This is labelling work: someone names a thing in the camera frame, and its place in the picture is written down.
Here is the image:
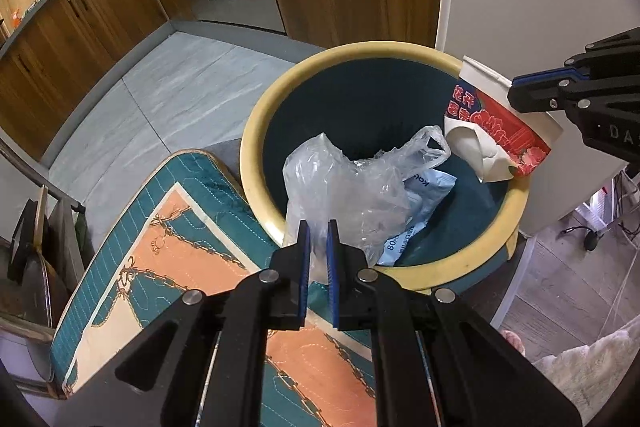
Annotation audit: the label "red and white paper cup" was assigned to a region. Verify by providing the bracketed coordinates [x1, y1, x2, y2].
[443, 55, 565, 184]

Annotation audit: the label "clear plastic bag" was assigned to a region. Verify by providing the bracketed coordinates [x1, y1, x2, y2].
[282, 125, 452, 268]

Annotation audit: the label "dark bag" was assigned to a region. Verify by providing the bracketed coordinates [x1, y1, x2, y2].
[7, 184, 96, 325]

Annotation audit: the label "teal trash bin yellow rim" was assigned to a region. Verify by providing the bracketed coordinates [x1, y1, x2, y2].
[239, 41, 533, 295]

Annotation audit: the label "cream fluffy cloth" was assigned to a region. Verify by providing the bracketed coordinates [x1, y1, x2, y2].
[532, 329, 640, 414]

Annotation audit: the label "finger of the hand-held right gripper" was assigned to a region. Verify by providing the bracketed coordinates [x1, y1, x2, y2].
[506, 79, 640, 120]
[511, 27, 640, 84]

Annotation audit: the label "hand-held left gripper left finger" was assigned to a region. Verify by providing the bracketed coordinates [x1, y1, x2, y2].
[52, 219, 313, 427]

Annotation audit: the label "blue and white packet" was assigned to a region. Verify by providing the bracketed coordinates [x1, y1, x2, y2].
[377, 172, 458, 267]

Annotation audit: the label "wooden base cabinets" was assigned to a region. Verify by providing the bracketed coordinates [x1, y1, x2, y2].
[0, 0, 196, 160]

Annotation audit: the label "metal chair frame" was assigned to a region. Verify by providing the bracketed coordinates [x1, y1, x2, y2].
[0, 137, 86, 400]

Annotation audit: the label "black cable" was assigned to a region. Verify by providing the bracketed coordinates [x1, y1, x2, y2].
[562, 222, 607, 253]

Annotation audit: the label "teal and orange chair cushion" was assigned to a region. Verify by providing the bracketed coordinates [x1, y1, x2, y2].
[49, 149, 431, 427]

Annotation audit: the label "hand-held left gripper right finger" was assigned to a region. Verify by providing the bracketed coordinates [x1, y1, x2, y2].
[326, 219, 583, 427]

